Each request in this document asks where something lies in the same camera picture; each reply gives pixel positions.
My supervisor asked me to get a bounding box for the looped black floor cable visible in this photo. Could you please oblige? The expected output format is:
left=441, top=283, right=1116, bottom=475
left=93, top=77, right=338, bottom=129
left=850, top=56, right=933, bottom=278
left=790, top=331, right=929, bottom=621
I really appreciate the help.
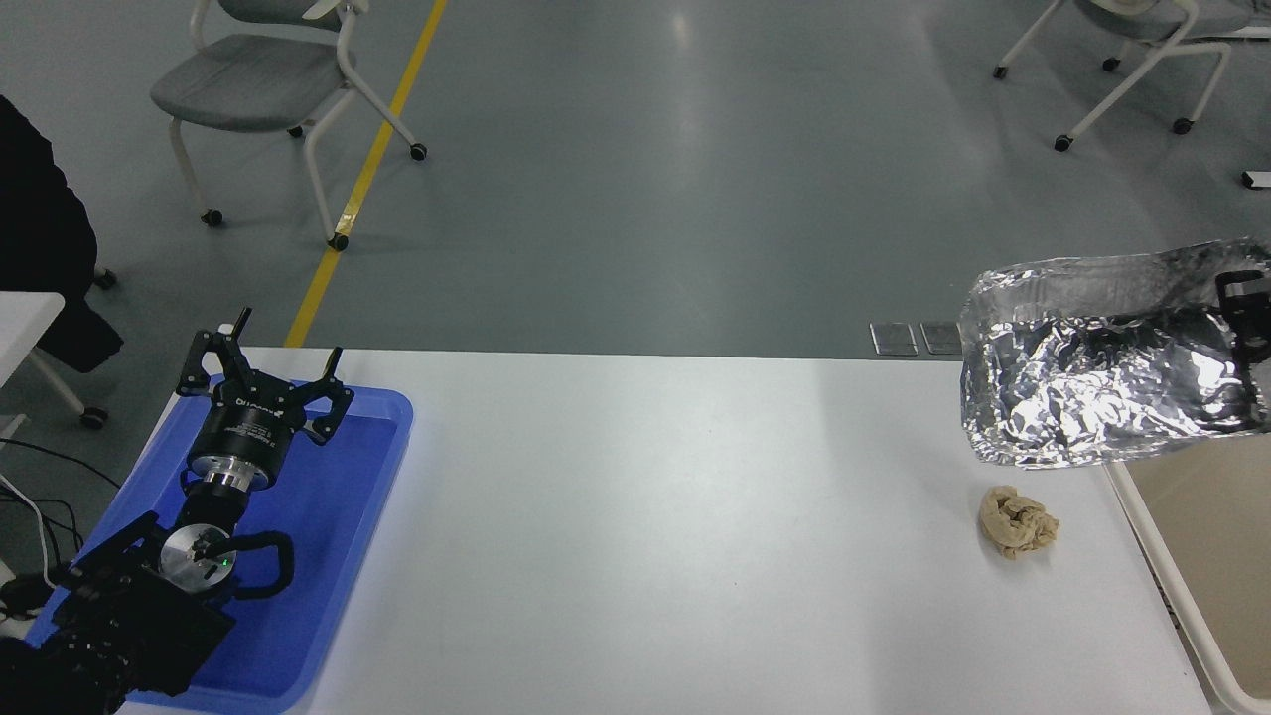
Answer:
left=0, top=495, right=86, bottom=585

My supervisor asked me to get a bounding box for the person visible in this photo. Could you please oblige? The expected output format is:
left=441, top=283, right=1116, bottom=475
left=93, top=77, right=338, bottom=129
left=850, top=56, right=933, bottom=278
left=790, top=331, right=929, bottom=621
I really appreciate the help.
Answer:
left=0, top=94, right=126, bottom=375

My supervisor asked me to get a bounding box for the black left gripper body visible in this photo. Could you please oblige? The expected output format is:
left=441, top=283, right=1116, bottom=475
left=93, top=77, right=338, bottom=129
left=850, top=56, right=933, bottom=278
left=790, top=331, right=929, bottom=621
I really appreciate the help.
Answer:
left=192, top=380, right=311, bottom=476

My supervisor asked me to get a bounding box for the large pale plastic bin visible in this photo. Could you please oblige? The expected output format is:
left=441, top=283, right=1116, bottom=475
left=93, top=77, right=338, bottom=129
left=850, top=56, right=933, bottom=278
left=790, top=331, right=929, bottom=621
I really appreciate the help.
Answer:
left=1103, top=427, right=1271, bottom=715

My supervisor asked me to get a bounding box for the thin black floor cable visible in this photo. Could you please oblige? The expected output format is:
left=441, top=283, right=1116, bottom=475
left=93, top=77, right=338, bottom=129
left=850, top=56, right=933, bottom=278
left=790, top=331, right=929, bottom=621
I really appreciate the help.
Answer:
left=0, top=437, right=122, bottom=491

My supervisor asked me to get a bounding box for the crumpled tan paper ball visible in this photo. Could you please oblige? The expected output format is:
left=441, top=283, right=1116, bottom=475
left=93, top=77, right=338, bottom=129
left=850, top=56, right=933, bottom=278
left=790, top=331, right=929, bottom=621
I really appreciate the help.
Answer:
left=978, top=485, right=1060, bottom=562

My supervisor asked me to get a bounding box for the blue plastic tray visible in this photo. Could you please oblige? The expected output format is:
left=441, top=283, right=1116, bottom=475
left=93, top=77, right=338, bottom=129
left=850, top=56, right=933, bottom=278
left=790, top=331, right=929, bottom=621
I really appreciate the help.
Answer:
left=25, top=382, right=414, bottom=714

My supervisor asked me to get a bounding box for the crinkled silver foil tray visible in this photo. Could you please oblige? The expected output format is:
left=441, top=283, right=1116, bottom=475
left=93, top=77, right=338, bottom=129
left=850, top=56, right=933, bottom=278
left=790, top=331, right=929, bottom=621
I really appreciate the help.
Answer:
left=957, top=236, right=1271, bottom=471

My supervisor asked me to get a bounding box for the grey seat white frame chair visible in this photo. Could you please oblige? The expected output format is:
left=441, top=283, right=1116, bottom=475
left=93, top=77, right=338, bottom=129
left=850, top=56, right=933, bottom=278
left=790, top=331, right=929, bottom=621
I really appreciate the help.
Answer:
left=992, top=0, right=1256, bottom=153
left=149, top=0, right=430, bottom=253

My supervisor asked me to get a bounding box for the white floor cable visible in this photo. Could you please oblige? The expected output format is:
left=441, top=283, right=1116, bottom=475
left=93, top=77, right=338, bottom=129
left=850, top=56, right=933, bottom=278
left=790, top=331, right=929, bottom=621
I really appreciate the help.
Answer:
left=0, top=473, right=55, bottom=589

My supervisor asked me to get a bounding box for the white chair leg with casters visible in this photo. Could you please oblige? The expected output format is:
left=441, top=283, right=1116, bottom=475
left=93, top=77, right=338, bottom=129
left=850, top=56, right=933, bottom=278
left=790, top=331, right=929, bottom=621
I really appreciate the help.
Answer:
left=20, top=266, right=118, bottom=431

